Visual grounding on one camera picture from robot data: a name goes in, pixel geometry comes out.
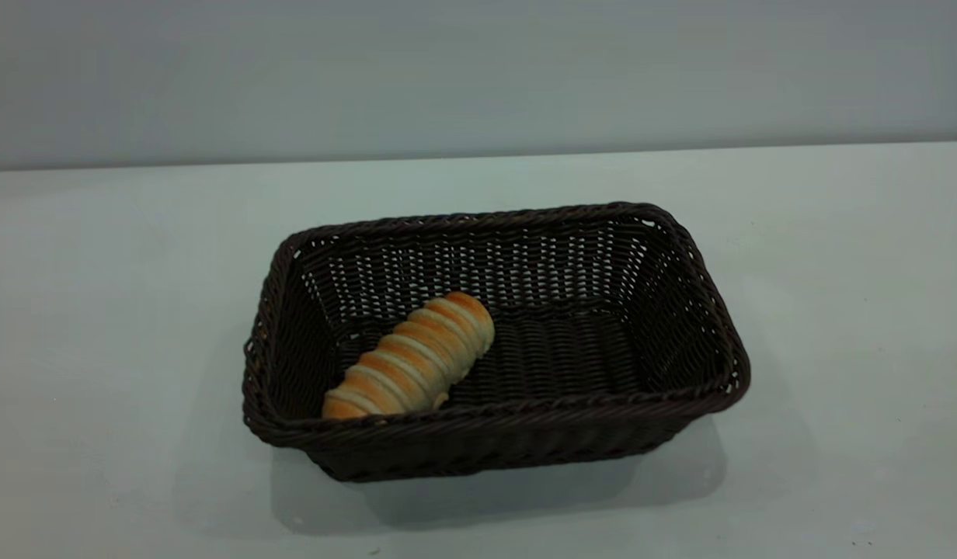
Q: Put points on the dark brown woven wicker basket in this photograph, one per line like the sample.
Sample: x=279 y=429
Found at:
x=587 y=365

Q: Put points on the ridged golden bread loaf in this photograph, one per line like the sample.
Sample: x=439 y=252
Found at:
x=416 y=357

